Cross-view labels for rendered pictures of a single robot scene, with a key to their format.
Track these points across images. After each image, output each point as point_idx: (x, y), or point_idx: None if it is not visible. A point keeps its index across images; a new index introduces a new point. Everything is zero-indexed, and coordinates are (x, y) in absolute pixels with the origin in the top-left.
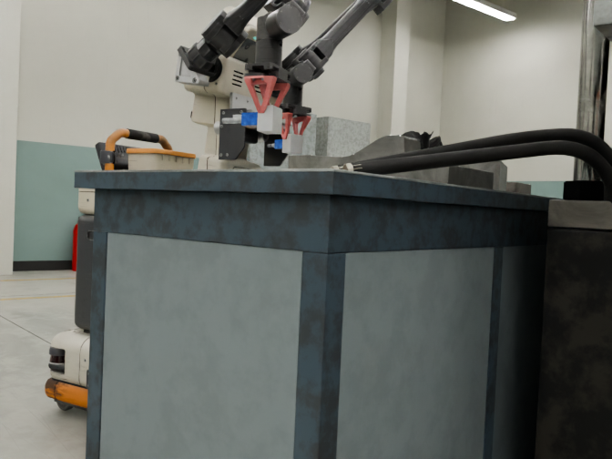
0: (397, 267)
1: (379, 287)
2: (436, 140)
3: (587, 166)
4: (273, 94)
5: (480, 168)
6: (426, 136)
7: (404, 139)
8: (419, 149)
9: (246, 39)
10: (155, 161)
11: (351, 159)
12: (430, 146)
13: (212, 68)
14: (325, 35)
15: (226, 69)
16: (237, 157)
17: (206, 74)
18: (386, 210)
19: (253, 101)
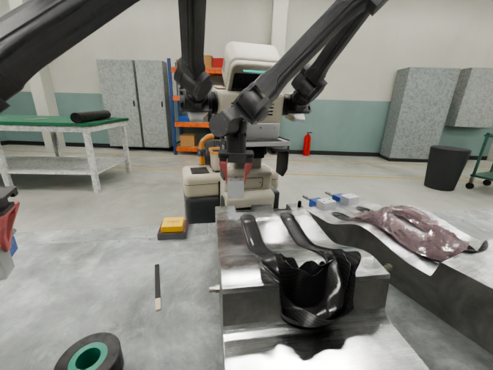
0: None
1: None
2: (349, 266)
3: None
4: (290, 111)
5: (477, 297)
6: (306, 272)
7: (224, 296)
8: (274, 302)
9: (235, 74)
10: (215, 160)
11: (218, 256)
12: (345, 263)
13: (208, 105)
14: (271, 67)
15: (221, 103)
16: (224, 179)
17: (202, 111)
18: None
19: (254, 125)
